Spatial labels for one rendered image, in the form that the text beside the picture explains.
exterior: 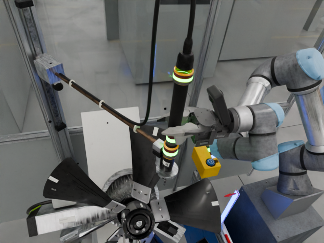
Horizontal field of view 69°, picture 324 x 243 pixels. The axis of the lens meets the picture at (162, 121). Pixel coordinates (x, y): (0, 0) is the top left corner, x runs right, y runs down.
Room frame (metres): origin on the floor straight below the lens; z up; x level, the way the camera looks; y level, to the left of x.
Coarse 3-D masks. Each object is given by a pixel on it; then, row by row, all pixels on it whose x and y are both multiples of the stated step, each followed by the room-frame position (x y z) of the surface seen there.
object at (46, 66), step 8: (40, 56) 0.83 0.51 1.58; (48, 56) 0.84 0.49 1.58; (40, 64) 0.78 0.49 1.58; (48, 64) 0.78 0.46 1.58; (56, 64) 0.79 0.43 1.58; (40, 72) 0.78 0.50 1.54; (48, 72) 0.75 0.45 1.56; (64, 72) 0.80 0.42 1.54; (48, 80) 0.75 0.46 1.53; (56, 80) 0.77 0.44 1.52
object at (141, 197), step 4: (136, 184) 0.50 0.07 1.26; (140, 184) 0.50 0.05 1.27; (136, 188) 0.49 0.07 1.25; (140, 188) 0.49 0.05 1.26; (144, 188) 0.48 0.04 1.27; (148, 188) 0.48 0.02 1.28; (132, 192) 0.48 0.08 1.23; (136, 192) 0.48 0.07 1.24; (144, 192) 0.47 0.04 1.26; (148, 192) 0.46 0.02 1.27; (132, 196) 0.47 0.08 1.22; (136, 196) 0.47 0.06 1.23; (140, 196) 0.46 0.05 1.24; (144, 196) 0.46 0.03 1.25; (148, 196) 0.45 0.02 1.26; (140, 200) 0.45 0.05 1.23; (144, 200) 0.45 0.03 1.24; (148, 200) 0.44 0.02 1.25
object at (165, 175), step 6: (156, 144) 0.46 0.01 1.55; (156, 150) 0.45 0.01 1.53; (156, 156) 0.45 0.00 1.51; (162, 156) 0.45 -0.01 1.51; (156, 162) 0.45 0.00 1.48; (174, 162) 0.47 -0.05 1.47; (156, 168) 0.44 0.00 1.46; (174, 168) 0.45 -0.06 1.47; (162, 174) 0.42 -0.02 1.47; (168, 174) 0.42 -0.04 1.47; (174, 174) 0.42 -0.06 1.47
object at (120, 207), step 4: (112, 200) 0.42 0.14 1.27; (108, 204) 0.42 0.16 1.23; (112, 204) 0.42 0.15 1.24; (116, 204) 0.41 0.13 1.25; (120, 204) 0.41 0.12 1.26; (108, 208) 0.42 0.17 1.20; (116, 208) 0.42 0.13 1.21; (120, 208) 0.41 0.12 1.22; (124, 208) 0.41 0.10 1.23; (116, 212) 0.42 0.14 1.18
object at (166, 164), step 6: (186, 42) 0.44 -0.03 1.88; (192, 42) 0.44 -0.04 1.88; (186, 48) 0.44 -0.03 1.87; (180, 54) 0.44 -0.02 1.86; (186, 54) 0.43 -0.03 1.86; (192, 54) 0.44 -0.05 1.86; (180, 60) 0.43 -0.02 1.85; (186, 60) 0.43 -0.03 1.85; (192, 60) 0.43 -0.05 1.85; (180, 66) 0.43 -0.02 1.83; (186, 66) 0.43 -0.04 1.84; (192, 66) 0.44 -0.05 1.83; (162, 162) 0.44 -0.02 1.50; (168, 162) 0.43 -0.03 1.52; (162, 168) 0.44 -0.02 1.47; (168, 168) 0.43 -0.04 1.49
